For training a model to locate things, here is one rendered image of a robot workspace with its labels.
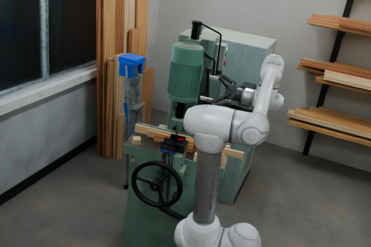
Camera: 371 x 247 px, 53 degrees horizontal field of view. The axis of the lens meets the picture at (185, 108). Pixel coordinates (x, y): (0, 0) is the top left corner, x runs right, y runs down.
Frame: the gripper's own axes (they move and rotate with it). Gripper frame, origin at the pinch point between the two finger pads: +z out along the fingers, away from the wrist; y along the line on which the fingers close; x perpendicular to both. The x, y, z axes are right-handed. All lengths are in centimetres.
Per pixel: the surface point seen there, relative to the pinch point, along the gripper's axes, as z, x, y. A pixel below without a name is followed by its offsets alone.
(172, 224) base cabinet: 4, -62, -65
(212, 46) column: 3.9, -5.8, 31.2
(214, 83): -1.1, -21.4, 15.9
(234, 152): -22.2, -34.4, -19.3
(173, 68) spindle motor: 19.3, 3.2, 5.3
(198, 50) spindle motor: 7.6, 10.9, 14.9
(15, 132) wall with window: 142, -78, -30
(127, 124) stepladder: 70, -103, 7
